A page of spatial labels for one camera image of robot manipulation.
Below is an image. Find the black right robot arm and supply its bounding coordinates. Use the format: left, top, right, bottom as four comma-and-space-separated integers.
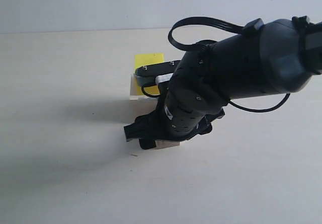
124, 16, 321, 150

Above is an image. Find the yellow cube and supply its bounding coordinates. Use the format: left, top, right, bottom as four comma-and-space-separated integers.
130, 53, 164, 98

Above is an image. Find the medium dark wooden cube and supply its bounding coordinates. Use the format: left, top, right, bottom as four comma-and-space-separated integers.
155, 140, 180, 150

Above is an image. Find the large light wooden cube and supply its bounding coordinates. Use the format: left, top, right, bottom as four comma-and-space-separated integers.
129, 73, 162, 124

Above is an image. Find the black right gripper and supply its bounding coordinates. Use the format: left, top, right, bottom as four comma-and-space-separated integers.
123, 85, 224, 150

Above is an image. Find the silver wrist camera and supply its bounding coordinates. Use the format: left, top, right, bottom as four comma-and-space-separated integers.
134, 60, 180, 87

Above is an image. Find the black camera cable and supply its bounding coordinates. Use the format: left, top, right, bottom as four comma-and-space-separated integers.
140, 17, 290, 113

